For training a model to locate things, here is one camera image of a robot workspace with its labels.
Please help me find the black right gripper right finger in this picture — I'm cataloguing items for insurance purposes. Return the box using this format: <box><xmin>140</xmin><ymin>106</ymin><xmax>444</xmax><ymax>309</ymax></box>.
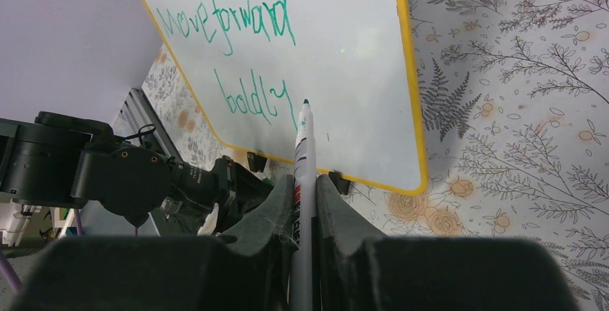
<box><xmin>316</xmin><ymin>175</ymin><xmax>578</xmax><ymax>310</ymax></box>

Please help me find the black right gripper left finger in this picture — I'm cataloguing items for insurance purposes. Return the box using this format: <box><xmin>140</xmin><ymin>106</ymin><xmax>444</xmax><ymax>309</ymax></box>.
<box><xmin>11</xmin><ymin>175</ymin><xmax>294</xmax><ymax>310</ymax></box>

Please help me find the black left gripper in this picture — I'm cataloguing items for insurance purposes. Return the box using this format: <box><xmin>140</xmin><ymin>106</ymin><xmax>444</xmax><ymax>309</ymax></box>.
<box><xmin>212</xmin><ymin>156</ymin><xmax>274</xmax><ymax>233</ymax></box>

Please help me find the green whiteboard marker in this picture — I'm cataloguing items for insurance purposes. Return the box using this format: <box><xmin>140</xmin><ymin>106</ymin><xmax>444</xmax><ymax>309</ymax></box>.
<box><xmin>289</xmin><ymin>99</ymin><xmax>317</xmax><ymax>310</ymax></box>

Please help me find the yellow framed whiteboard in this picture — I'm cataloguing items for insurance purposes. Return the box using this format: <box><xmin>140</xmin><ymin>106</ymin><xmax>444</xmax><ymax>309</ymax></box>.
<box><xmin>141</xmin><ymin>0</ymin><xmax>428</xmax><ymax>195</ymax></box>

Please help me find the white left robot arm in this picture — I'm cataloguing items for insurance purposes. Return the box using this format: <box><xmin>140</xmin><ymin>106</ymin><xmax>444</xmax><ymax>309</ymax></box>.
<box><xmin>1</xmin><ymin>111</ymin><xmax>272</xmax><ymax>231</ymax></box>

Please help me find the black whiteboard foot clip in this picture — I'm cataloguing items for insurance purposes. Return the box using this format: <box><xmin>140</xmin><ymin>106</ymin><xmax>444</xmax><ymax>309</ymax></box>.
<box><xmin>246</xmin><ymin>152</ymin><xmax>268</xmax><ymax>173</ymax></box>
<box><xmin>328</xmin><ymin>171</ymin><xmax>351</xmax><ymax>195</ymax></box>

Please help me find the floral table mat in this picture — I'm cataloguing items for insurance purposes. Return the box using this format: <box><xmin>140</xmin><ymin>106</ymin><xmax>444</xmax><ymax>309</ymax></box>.
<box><xmin>144</xmin><ymin>0</ymin><xmax>608</xmax><ymax>310</ymax></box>

